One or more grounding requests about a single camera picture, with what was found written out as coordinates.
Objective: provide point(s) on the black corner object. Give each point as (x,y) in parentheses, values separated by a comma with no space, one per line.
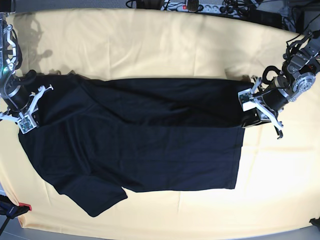
(315,222)

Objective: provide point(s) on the white power strip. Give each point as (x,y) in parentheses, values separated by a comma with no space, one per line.
(228,8)

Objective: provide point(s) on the yellow table cloth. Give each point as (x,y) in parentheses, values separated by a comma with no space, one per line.
(278,183)

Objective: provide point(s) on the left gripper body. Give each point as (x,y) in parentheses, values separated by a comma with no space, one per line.
(275,98)

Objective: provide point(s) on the black box on floor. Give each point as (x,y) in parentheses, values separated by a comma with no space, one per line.
(265,18)

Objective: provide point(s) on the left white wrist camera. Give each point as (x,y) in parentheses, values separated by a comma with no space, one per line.
(246,100)

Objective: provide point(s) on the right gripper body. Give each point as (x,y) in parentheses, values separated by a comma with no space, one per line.
(18,98)

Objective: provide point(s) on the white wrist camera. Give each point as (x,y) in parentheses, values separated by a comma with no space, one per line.
(246,100)
(26,123)

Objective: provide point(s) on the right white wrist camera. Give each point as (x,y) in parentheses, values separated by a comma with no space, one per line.
(26,123)

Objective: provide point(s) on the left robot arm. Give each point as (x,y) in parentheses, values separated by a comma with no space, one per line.
(296,76)

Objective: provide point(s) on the red black table clamp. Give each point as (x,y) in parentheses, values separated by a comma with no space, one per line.
(10,210)

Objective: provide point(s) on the dark navy T-shirt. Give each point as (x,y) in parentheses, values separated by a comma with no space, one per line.
(96,139)

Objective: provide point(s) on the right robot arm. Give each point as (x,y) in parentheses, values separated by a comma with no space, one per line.
(11,58)

